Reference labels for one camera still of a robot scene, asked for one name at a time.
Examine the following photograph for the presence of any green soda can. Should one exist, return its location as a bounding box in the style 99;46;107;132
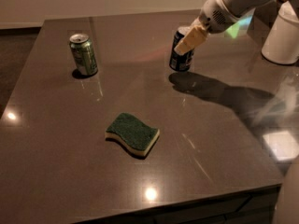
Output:
69;34;98;77

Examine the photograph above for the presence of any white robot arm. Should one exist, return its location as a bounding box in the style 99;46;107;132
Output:
174;0;299;55

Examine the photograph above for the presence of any blue pepsi can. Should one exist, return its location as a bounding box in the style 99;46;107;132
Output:
169;26;194;72

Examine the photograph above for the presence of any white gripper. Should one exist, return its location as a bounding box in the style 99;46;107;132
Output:
174;0;241;56

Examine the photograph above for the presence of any white cylindrical robot base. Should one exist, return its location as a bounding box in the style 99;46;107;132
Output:
262;2;299;65

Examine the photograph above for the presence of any green and yellow sponge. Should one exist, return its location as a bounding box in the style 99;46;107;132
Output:
105;113;160;157

